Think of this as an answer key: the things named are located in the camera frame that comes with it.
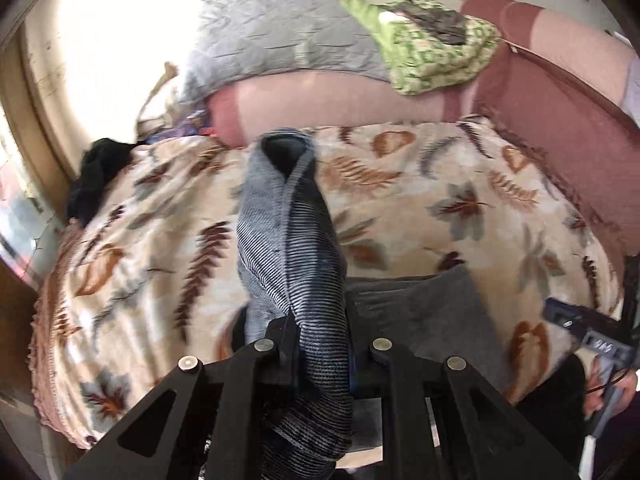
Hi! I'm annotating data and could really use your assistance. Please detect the grey-green crumpled cloth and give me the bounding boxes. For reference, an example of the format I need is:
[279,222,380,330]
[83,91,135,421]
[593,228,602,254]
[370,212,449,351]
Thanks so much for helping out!
[377,0,469,47]

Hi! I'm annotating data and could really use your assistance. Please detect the person's black clothing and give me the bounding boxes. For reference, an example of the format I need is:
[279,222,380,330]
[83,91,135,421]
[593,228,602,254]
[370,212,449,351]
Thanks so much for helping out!
[510,352,591,461]

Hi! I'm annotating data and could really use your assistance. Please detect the green patterned folded blanket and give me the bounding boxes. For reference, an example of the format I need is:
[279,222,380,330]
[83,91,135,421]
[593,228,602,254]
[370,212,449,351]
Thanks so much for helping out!
[340,0,503,97]

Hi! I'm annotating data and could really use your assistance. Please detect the leaf print blanket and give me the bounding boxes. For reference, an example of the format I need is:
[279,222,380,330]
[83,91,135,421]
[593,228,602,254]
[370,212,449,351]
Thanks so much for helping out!
[29,117,628,452]

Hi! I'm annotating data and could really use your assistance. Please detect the black crumpled cloth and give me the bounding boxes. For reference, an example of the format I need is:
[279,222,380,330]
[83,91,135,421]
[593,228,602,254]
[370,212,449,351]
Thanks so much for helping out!
[65,137,140,225]

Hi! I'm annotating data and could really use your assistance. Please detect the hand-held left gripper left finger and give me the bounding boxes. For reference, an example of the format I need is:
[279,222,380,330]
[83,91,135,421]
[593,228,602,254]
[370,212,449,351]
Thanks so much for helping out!
[62,317,302,480]

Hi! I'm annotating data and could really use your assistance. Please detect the grey quilted pillow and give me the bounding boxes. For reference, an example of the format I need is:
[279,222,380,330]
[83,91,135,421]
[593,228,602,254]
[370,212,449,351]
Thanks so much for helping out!
[179,0,397,107]

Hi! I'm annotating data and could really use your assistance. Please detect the wooden stained glass door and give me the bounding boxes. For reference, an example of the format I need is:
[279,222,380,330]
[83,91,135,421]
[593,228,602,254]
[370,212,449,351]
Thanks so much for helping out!
[0,25,76,480]

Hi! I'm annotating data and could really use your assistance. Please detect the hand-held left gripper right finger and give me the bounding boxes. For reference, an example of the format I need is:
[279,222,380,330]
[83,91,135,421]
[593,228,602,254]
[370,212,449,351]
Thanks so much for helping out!
[344,304,581,480]

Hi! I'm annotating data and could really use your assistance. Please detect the white floral pillow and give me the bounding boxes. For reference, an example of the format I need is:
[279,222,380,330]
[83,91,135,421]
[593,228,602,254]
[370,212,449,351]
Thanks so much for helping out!
[135,60,203,133]

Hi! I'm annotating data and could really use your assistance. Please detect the pink striped bolster cushion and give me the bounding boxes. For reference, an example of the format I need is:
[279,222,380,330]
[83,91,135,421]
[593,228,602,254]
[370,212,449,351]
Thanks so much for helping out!
[206,67,483,149]

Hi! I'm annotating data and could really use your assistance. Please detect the blue-grey denim pants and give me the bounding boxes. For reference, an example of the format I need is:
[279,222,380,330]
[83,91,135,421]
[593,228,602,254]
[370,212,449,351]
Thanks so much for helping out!
[232,127,516,467]

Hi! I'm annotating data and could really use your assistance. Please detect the purple plastic packet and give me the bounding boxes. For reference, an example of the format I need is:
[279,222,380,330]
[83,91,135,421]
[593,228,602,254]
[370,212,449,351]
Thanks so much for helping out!
[144,109,217,145]

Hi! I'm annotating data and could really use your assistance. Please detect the thin white cord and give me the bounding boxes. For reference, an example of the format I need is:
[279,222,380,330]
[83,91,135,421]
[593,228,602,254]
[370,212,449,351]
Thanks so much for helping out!
[500,0,532,57]

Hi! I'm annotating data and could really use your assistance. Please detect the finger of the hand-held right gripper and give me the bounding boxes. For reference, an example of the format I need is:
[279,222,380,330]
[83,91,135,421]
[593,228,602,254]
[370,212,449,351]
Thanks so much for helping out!
[544,297,623,343]

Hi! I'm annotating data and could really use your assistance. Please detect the person's right hand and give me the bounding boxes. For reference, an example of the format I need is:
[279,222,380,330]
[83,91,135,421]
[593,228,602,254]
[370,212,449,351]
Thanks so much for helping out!
[584,359,640,420]

